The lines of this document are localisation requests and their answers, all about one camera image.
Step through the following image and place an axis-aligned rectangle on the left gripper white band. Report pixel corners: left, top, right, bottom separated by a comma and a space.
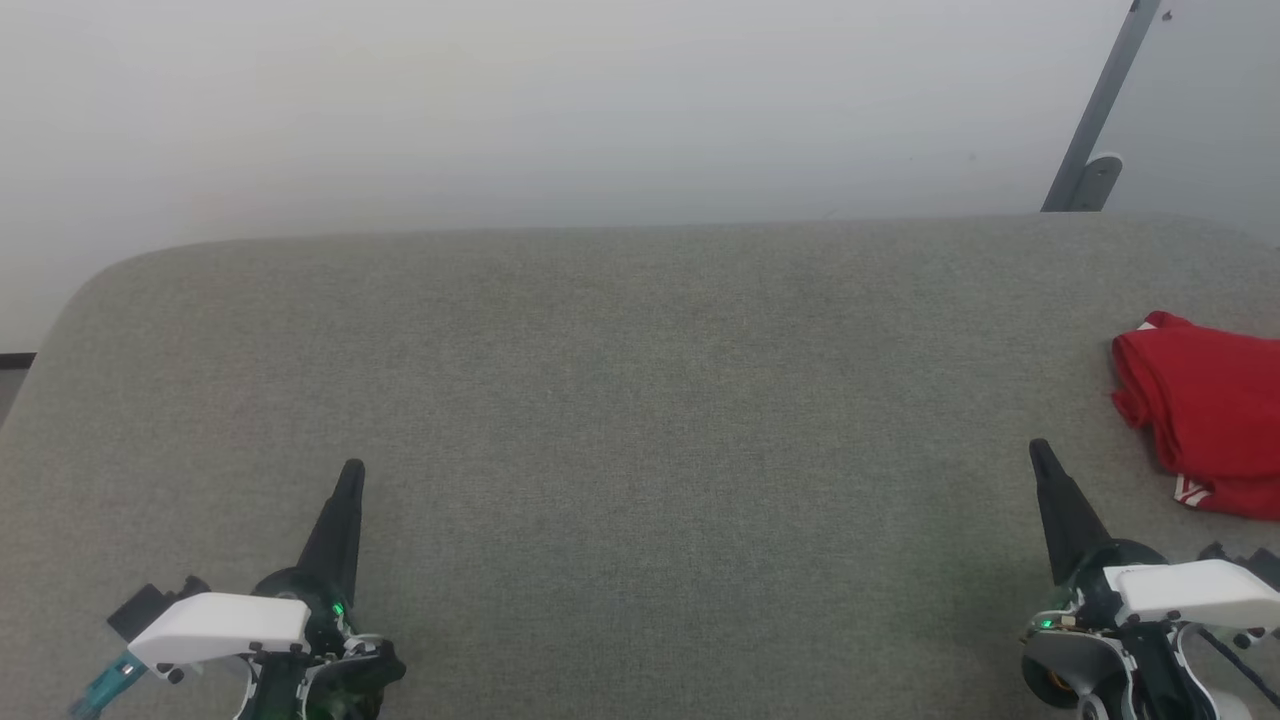
128, 459, 368, 672

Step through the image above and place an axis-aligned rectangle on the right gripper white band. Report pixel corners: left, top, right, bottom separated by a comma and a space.
1029, 438, 1280, 634

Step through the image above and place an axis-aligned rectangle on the red Bulls basketball jersey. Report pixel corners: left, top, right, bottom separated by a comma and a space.
1110, 310, 1280, 522

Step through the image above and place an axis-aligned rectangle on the grey metal pole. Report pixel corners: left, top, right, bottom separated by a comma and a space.
1040, 0, 1162, 213

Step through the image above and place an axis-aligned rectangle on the thin black cable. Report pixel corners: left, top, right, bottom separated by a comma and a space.
1192, 628, 1280, 709

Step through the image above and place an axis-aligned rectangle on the teal left cable connector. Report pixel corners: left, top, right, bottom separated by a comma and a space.
68, 650, 153, 719

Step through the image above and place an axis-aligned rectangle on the grey rounded pole bracket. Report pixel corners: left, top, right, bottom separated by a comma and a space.
1072, 153, 1124, 213

